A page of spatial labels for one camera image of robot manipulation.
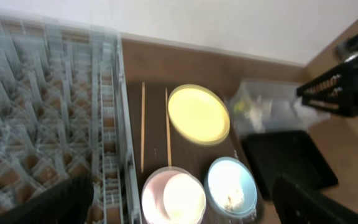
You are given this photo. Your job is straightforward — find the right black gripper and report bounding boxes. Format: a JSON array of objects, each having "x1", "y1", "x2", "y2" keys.
[{"x1": 296, "y1": 34, "x2": 358, "y2": 117}]

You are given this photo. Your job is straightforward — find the black plastic tray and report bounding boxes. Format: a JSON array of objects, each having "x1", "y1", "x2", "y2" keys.
[{"x1": 241, "y1": 130, "x2": 338, "y2": 201}]

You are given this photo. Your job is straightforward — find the wooden chopstick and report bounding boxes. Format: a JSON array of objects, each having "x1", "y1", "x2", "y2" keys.
[
  {"x1": 165, "y1": 88, "x2": 172, "y2": 167},
  {"x1": 140, "y1": 82, "x2": 145, "y2": 173}
]

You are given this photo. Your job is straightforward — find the white napkin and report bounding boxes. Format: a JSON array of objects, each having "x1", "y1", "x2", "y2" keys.
[{"x1": 249, "y1": 96, "x2": 272, "y2": 131}]

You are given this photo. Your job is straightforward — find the clear plastic bin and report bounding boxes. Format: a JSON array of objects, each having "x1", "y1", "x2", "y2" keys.
[{"x1": 224, "y1": 79, "x2": 330, "y2": 137}]

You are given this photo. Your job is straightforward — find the grey plastic dish rack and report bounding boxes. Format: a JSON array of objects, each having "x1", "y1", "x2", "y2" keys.
[{"x1": 0, "y1": 16, "x2": 142, "y2": 223}]

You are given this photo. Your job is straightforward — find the dark brown serving tray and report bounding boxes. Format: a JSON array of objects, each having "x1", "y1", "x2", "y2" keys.
[{"x1": 126, "y1": 81, "x2": 264, "y2": 224}]

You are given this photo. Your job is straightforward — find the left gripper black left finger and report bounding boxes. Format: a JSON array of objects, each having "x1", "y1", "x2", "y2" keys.
[{"x1": 0, "y1": 175, "x2": 94, "y2": 224}]

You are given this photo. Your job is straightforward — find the light blue bowl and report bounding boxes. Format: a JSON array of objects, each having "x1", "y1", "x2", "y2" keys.
[{"x1": 203, "y1": 157, "x2": 258, "y2": 220}]

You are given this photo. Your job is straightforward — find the yellow round plate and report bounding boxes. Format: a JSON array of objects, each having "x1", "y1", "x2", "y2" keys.
[{"x1": 167, "y1": 84, "x2": 231, "y2": 146}]

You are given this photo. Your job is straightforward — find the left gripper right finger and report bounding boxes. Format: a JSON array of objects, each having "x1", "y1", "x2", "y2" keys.
[{"x1": 272, "y1": 175, "x2": 358, "y2": 224}]

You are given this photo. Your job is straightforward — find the pink round bowl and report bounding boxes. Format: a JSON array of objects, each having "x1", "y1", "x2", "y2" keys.
[{"x1": 141, "y1": 167, "x2": 206, "y2": 224}]

